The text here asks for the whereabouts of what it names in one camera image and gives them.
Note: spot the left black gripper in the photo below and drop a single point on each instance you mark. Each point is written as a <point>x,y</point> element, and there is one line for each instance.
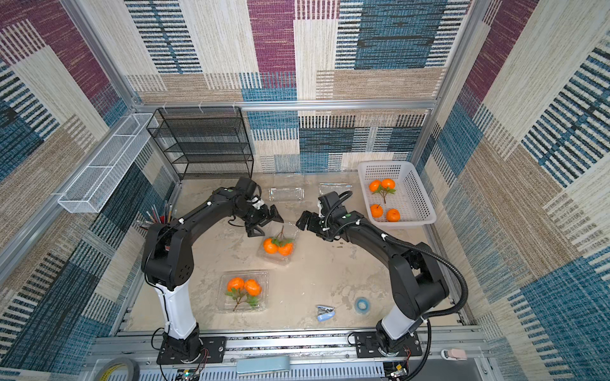
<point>266,220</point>

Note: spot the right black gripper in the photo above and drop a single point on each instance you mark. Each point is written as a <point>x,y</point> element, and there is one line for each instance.
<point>314,224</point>

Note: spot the clear clamshell container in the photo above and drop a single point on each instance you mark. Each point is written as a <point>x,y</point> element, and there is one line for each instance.
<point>271,230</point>
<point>286,194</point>
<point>225,305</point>
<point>339,188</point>

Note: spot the clear clamshell container back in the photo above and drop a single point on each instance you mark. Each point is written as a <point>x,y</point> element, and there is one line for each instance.
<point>339,188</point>

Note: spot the orange pair with leaves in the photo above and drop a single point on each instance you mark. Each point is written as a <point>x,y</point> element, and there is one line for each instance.
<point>383,188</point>

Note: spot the white plastic perforated basket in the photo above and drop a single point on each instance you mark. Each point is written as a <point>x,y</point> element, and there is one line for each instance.
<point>411,198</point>

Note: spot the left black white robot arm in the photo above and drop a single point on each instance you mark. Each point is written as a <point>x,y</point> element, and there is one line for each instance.
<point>168,263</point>

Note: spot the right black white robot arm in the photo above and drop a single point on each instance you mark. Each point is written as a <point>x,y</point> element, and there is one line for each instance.
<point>417,283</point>

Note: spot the orange pair in left container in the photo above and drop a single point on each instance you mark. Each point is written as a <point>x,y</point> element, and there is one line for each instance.
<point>281,244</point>

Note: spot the orange pair in container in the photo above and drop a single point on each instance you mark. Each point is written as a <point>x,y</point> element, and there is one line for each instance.
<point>281,244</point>
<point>245,292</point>

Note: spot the orange pair in front container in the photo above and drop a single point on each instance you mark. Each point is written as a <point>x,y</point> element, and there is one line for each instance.
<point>245,292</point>

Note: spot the clear clamshell container front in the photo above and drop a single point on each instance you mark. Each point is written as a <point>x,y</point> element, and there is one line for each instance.
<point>225,305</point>

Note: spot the blue stapler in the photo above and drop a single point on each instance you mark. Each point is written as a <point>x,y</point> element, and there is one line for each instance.
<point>325,313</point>

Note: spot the blue tape roll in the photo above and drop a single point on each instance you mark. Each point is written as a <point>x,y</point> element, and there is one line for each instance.
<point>362,305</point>

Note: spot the red pencil cup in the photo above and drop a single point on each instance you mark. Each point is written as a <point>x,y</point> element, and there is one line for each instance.
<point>155,215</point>

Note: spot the grey tape roll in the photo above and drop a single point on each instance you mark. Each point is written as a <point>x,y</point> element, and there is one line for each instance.
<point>129,366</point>

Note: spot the pink white small device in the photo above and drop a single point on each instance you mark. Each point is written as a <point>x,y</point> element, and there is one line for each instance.
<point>454,354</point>

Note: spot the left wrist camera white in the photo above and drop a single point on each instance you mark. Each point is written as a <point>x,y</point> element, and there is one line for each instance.
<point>257,203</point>

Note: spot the black wire shelf rack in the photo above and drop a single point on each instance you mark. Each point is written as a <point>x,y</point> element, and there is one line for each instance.
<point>203,142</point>

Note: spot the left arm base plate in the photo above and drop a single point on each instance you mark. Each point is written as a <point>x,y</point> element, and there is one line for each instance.
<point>193,350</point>

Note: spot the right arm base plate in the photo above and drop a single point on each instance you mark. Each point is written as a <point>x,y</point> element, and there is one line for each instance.
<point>370,344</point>

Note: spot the white wire mesh tray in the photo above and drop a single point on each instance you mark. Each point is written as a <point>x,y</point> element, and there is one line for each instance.
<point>92,188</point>

